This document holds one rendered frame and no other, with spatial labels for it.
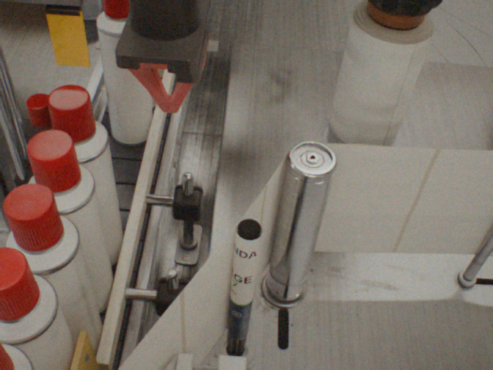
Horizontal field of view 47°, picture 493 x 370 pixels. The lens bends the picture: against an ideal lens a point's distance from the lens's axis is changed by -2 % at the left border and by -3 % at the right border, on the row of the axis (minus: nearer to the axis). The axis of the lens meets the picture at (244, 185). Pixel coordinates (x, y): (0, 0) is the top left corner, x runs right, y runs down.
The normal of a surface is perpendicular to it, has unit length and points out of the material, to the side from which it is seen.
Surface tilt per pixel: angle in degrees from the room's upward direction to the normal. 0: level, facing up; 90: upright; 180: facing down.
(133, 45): 1
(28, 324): 42
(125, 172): 0
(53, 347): 90
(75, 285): 90
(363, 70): 91
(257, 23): 0
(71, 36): 90
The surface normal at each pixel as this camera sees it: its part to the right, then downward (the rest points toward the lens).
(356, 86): -0.72, 0.45
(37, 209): 0.04, -0.68
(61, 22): -0.06, 0.74
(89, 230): 0.80, 0.48
